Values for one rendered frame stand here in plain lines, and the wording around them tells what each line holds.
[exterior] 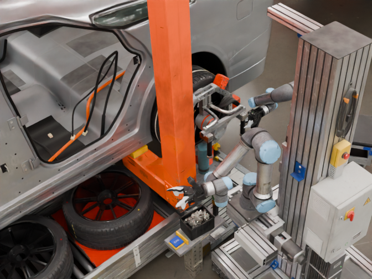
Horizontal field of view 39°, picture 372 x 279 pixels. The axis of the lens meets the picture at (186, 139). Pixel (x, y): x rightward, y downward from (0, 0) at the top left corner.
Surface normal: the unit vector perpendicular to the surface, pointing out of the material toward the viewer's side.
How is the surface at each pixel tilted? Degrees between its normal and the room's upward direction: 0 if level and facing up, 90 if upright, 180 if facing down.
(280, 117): 0
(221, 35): 90
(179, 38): 90
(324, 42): 0
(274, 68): 0
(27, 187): 92
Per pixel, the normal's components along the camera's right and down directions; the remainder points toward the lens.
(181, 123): 0.67, 0.47
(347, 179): -0.04, -0.75
